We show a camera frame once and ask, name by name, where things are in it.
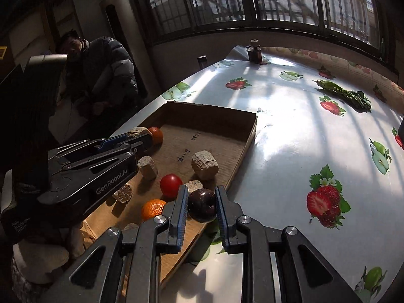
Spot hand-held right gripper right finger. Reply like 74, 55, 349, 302
215, 186, 363, 303

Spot dark purple plum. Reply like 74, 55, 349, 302
187, 188, 218, 223

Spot large orange mandarin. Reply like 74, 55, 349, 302
141, 199, 167, 222

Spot shallow cardboard box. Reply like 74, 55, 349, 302
80, 101, 258, 294

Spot green leafy vegetable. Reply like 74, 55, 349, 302
312, 80, 372, 112

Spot small red tomato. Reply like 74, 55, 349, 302
160, 173, 184, 199

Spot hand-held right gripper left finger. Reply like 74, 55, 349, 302
46, 185, 189, 303

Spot dark glass jar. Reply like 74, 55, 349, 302
247, 39, 262, 64

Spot white wall cabinet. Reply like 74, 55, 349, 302
8, 6, 79, 70

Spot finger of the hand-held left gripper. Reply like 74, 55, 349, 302
60, 133, 156, 172
47, 133, 133, 165

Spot brown-sided rough chunk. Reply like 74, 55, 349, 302
113, 183, 133, 204

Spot dark flat screen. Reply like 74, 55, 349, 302
0, 54, 68, 196

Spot person's left forearm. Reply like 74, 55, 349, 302
13, 240, 70, 285

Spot small orange mandarin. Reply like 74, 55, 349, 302
148, 127, 164, 146

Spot white tower air conditioner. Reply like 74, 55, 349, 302
100, 0, 161, 102

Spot fruit print tablecloth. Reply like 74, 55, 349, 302
107, 46, 404, 303

